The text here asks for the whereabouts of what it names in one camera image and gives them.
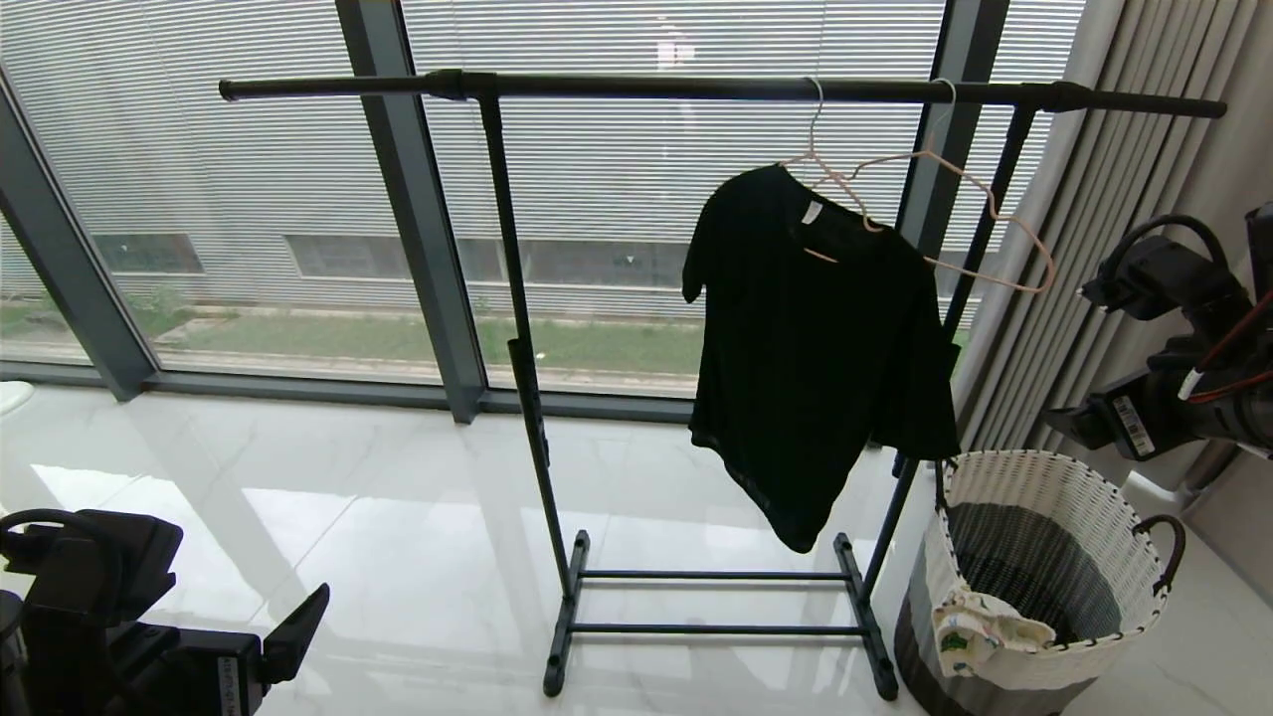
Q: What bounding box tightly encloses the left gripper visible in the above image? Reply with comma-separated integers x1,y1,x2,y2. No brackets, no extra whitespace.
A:
24,583,332,716

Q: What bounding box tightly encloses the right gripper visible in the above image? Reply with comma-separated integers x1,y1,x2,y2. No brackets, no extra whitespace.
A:
1043,366,1226,461

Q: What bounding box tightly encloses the pink clothes hanger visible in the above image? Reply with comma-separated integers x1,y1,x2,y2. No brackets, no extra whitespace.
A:
779,76,888,267
853,78,1058,296

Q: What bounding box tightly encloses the cream printed garment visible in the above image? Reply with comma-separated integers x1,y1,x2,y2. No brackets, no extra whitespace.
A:
929,584,1058,681

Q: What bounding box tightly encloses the black t-shirt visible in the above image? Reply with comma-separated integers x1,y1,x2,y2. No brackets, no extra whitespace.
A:
680,164,962,556

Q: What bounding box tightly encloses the white laundry basket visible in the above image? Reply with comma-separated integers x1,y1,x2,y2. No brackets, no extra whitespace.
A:
892,448,1190,716

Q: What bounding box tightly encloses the black clothes rack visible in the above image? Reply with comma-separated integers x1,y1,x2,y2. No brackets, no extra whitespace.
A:
218,68,1228,702

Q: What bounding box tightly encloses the beige curtain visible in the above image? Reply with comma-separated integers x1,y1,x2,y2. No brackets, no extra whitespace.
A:
950,0,1273,498

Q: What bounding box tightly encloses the window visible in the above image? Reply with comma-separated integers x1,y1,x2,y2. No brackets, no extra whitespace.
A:
0,0,1087,427

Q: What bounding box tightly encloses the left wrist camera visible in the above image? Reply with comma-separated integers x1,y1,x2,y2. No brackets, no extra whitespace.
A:
0,508,186,647

